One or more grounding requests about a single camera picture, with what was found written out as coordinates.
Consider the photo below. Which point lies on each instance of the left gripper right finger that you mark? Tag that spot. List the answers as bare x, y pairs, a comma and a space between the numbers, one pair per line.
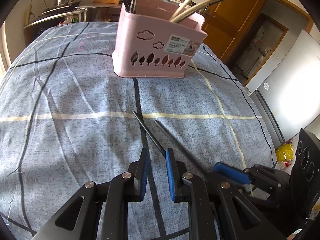
174, 177

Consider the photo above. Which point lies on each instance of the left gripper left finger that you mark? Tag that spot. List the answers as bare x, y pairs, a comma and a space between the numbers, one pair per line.
141, 172

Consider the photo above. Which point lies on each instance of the beige wooden chopstick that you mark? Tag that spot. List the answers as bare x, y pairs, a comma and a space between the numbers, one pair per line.
176, 13

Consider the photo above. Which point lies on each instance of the metal kitchen shelf table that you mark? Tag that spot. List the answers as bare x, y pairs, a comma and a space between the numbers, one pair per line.
95, 12

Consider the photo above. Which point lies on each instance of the blue plaid tablecloth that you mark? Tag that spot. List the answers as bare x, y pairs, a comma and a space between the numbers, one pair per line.
67, 118

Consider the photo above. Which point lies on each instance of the white board panel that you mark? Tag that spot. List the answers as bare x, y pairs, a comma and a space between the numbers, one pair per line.
288, 99

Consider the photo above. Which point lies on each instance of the pink plastic utensil basket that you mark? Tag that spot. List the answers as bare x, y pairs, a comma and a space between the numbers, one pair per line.
149, 45

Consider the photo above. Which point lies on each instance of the wooden door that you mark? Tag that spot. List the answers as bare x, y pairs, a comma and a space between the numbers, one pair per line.
226, 24

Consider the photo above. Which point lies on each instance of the black induction cooker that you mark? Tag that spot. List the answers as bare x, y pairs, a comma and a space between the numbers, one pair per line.
61, 8

